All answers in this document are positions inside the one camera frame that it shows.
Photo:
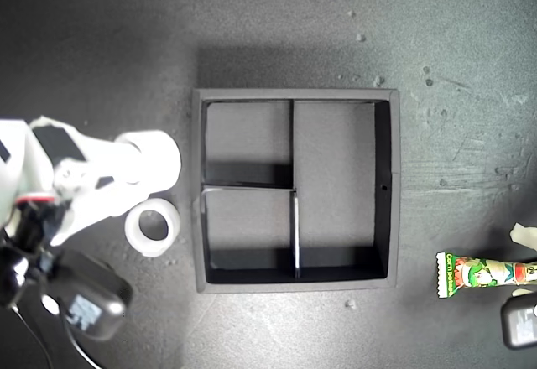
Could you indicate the green printed snack bar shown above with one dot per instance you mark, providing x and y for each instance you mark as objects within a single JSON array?
[{"x": 482, "y": 272}]

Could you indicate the white tape roll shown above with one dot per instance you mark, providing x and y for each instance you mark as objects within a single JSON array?
[
  {"x": 161, "y": 163},
  {"x": 174, "y": 226}
]

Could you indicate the black tray with wells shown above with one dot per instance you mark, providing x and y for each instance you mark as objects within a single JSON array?
[{"x": 335, "y": 176}]

